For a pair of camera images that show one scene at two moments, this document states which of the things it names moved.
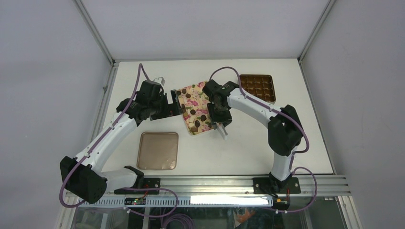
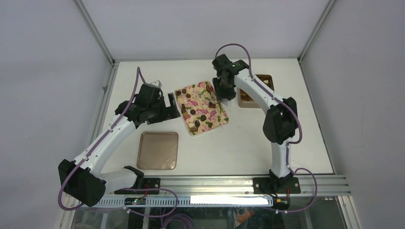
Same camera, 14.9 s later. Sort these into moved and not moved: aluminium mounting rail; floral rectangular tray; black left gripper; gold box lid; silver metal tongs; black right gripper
Moved: silver metal tongs; black right gripper
Not moved: gold box lid; black left gripper; floral rectangular tray; aluminium mounting rail
